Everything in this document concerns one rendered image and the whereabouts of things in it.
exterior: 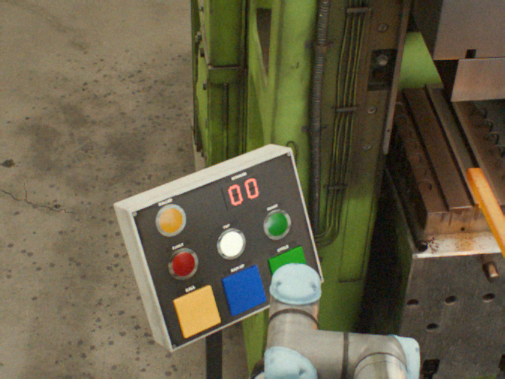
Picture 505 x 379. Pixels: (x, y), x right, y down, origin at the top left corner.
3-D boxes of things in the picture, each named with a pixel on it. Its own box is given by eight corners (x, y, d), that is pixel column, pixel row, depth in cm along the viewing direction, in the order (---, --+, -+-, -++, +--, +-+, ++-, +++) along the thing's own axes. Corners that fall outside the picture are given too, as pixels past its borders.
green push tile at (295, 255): (311, 281, 182) (302, 246, 180) (278, 295, 179) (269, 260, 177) (306, 279, 183) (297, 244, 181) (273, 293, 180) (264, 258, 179)
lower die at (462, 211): (513, 228, 203) (521, 200, 197) (422, 234, 201) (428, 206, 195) (460, 109, 233) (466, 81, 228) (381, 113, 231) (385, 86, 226)
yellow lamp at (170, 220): (184, 234, 168) (184, 216, 165) (158, 236, 167) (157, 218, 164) (183, 222, 170) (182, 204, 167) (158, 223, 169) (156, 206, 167)
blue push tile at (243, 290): (267, 301, 178) (257, 265, 176) (233, 317, 175) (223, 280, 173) (262, 299, 179) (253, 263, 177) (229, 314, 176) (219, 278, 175)
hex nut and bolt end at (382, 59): (386, 85, 190) (391, 56, 186) (373, 86, 190) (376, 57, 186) (384, 77, 192) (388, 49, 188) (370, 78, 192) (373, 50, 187)
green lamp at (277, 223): (289, 238, 178) (291, 221, 175) (265, 239, 177) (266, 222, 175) (287, 225, 180) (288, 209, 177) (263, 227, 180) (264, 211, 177)
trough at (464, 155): (497, 206, 197) (499, 201, 197) (473, 207, 197) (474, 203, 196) (445, 87, 228) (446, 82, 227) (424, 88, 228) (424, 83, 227)
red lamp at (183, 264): (197, 277, 170) (196, 261, 167) (170, 279, 170) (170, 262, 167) (195, 265, 172) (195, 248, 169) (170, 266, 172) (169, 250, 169)
